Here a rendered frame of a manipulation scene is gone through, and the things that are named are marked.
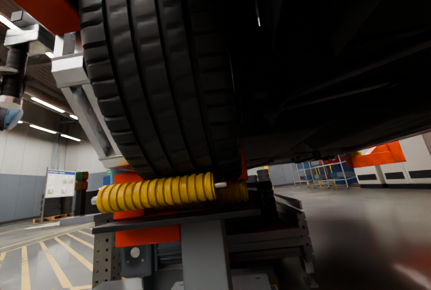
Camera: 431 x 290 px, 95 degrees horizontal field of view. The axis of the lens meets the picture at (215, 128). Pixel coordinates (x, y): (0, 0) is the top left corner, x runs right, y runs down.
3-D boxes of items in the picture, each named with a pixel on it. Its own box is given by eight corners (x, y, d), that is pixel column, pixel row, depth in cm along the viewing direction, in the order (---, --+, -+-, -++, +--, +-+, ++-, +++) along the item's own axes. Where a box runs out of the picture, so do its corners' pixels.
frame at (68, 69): (76, 156, 30) (94, -79, 45) (36, 162, 31) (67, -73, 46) (178, 173, 82) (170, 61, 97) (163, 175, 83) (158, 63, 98)
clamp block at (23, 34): (36, 39, 48) (39, 21, 49) (2, 45, 48) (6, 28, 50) (54, 52, 53) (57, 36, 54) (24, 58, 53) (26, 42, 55)
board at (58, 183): (47, 222, 679) (53, 166, 734) (33, 224, 680) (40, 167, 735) (78, 216, 823) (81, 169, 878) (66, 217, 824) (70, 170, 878)
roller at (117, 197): (228, 199, 38) (224, 169, 39) (82, 217, 40) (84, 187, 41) (229, 197, 43) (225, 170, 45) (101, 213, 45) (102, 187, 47)
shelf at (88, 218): (93, 222, 90) (93, 215, 91) (58, 226, 91) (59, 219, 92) (138, 210, 131) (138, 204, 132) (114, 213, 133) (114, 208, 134)
